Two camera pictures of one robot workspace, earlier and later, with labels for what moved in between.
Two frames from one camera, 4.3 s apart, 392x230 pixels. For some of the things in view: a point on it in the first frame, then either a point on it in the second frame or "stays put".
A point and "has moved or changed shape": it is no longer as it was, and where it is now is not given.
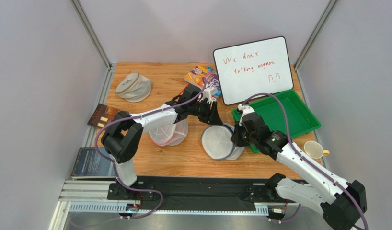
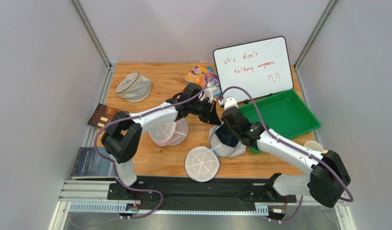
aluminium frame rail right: x=329 y=7 stays put
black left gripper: x=212 y=117 stays put
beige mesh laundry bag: x=134 y=87 stays put
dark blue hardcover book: x=89 y=165 stays put
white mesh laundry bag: x=216 y=143 has moved or changed shape
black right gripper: x=241 y=135 → x=232 y=128
